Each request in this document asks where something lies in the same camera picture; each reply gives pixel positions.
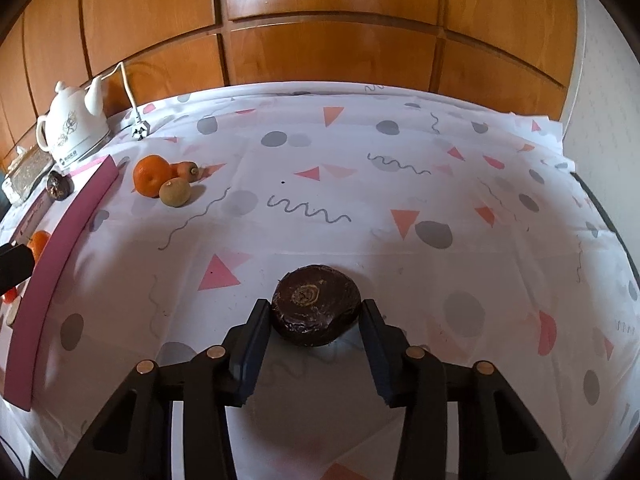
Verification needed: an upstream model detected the small carrot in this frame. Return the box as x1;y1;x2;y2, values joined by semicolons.
170;161;200;182

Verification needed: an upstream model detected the silver patterned tissue box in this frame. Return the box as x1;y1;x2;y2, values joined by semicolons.
2;146;55;201

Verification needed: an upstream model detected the wooden panelled cabinet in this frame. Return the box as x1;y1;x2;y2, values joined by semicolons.
0;0;583;161

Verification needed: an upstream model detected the small orange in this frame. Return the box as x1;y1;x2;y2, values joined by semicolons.
132;155;172;198

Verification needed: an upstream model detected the white-speckled dark water chestnut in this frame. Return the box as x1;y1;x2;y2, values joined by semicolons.
46;171;75;202

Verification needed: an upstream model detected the white power cable with plug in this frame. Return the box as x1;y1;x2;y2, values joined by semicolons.
95;61;152;142

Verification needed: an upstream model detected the ring-centred dark water chestnut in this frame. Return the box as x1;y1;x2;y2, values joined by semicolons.
271;264;361;348

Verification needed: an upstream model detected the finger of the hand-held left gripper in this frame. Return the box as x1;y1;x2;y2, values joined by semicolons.
0;242;36;293

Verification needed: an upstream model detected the large orange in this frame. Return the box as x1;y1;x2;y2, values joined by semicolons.
27;230;52;266

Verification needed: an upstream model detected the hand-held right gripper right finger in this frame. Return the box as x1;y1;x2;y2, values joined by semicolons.
360;298;571;480

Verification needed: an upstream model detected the white ceramic electric kettle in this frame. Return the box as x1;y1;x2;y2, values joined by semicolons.
36;81;112;170

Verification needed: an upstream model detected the brown kiwi fruit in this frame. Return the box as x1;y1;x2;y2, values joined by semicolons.
159;178;192;207

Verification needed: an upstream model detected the pink foam tray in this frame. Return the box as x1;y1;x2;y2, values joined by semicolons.
0;155;121;411

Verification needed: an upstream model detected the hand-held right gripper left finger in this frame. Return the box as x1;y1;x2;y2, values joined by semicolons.
59;298;273;480

